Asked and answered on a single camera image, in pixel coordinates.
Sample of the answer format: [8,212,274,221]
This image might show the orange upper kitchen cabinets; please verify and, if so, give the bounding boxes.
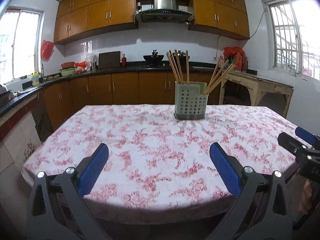
[54,0,250,44]

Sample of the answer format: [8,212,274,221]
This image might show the green perforated utensil holder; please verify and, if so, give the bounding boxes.
[174,81,208,120]

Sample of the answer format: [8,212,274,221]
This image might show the steel range hood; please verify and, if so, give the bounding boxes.
[135,0,194,24]

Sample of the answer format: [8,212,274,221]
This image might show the black wok left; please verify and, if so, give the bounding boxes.
[143,50,164,66]

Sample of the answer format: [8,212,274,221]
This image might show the yellow dish soap bottle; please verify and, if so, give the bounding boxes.
[30,72,40,87]

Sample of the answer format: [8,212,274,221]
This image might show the red bags and bottles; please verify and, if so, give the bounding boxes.
[223,47,248,72]

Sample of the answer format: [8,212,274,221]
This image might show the red and green bowls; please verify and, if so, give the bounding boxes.
[60,62,75,77]

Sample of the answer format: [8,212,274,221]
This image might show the right window with bars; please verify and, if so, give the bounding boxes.
[266,0,319,80]

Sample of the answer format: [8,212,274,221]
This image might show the dark cutting board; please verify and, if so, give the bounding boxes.
[98,51,120,69]

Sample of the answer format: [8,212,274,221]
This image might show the brown lower kitchen cabinets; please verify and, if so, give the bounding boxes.
[37,70,223,132]

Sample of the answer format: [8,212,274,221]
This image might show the red plastic bag hanging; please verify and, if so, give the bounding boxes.
[41,40,55,62]

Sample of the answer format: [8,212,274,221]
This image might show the wooden chopstick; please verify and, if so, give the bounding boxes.
[167,51,180,83]
[210,64,235,93]
[175,50,184,83]
[207,55,222,88]
[203,64,235,95]
[204,60,229,94]
[185,50,190,85]
[169,51,181,83]

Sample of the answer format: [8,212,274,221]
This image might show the floral pink white tablecloth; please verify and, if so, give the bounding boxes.
[22,105,296,211]

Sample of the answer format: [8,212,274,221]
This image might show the red bottle on counter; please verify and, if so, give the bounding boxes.
[121,54,127,67]

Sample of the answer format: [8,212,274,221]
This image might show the cream marble top side table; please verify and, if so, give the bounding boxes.
[219,71,293,118]

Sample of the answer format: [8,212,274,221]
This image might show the left window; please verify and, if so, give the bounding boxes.
[1,8,42,84]

